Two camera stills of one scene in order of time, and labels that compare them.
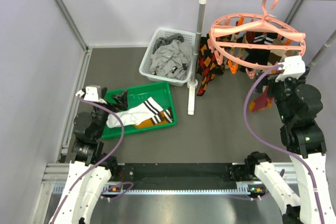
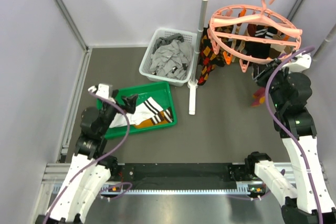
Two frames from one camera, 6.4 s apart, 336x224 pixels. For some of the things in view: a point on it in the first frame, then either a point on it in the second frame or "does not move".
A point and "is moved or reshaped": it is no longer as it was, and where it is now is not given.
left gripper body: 112,107 does not move
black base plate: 176,176 does not move
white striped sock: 135,115 does not move
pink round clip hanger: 253,42 is moved or reshaped
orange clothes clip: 233,68 to 228,59
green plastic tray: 161,93 does not move
